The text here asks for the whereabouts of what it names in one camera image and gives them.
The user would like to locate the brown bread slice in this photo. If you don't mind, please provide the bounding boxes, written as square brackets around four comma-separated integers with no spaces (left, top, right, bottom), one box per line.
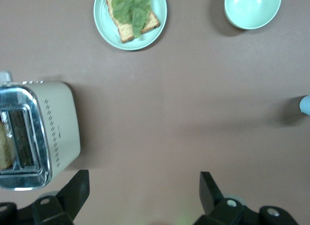
[0,120,16,170]

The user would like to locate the light green plate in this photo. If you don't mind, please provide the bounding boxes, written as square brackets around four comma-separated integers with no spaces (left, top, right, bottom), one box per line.
[93,0,168,51]

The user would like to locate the blue plastic cup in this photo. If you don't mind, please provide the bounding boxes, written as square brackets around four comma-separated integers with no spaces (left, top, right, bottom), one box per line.
[299,94,310,116]

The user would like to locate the light green bowl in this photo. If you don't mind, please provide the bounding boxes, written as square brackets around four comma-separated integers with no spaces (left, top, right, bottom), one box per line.
[224,0,282,30]

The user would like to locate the toasted bread slice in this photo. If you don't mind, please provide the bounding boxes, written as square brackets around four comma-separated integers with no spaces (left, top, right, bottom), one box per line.
[106,0,161,44]

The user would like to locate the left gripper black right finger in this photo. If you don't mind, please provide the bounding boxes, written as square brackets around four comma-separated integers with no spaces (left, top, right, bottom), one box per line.
[193,171,244,225]

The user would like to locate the green lettuce leaf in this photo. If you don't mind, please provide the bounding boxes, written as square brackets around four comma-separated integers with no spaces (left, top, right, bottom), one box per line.
[111,0,152,39]

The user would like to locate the beige chrome toaster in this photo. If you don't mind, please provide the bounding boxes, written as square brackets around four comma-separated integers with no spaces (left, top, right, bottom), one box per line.
[0,71,81,191]

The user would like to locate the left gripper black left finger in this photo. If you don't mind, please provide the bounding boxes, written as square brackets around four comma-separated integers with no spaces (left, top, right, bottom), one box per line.
[31,169,91,225]

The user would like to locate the brown table mat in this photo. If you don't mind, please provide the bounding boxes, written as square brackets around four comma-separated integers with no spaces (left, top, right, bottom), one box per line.
[0,0,310,225]

